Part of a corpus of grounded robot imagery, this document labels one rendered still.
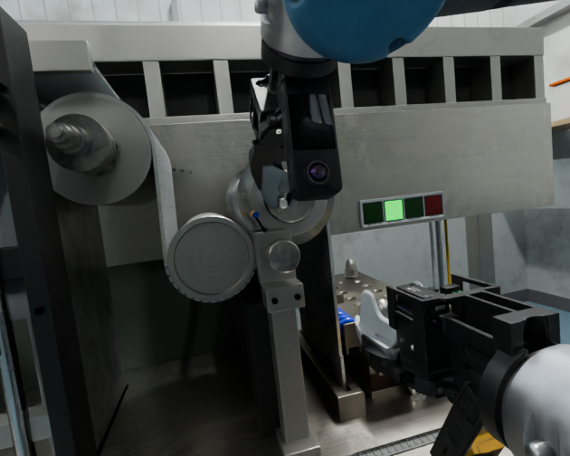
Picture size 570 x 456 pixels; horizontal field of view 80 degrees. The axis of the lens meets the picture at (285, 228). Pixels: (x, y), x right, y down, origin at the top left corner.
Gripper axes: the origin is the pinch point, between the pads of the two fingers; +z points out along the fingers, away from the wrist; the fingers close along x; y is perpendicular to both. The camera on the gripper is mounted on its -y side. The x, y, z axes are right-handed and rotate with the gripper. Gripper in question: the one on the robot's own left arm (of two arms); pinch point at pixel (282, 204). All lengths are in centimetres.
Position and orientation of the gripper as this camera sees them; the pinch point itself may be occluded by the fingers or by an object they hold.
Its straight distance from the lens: 45.7
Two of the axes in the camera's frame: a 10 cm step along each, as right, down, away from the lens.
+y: -2.3, -8.0, 5.6
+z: -1.1, 5.9, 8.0
